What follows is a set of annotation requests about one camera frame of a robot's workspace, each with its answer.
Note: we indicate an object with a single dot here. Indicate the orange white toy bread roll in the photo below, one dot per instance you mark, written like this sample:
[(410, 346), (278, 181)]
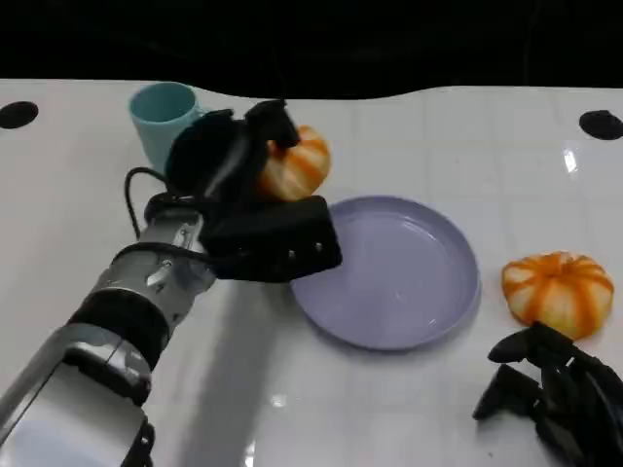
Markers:
[(555, 292), (302, 165)]

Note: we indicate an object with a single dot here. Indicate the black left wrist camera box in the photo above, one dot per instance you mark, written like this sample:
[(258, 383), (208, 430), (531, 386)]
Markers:
[(272, 243)]

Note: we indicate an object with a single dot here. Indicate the lilac plate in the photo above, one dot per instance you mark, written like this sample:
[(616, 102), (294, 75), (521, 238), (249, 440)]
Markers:
[(399, 272)]

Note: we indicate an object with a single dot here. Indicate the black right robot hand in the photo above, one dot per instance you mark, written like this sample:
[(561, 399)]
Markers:
[(584, 404)]

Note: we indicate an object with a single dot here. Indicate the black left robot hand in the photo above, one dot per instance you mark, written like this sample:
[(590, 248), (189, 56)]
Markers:
[(199, 155)]

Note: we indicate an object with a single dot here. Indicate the pale green mug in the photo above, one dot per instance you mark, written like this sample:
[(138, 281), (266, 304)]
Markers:
[(156, 131)]

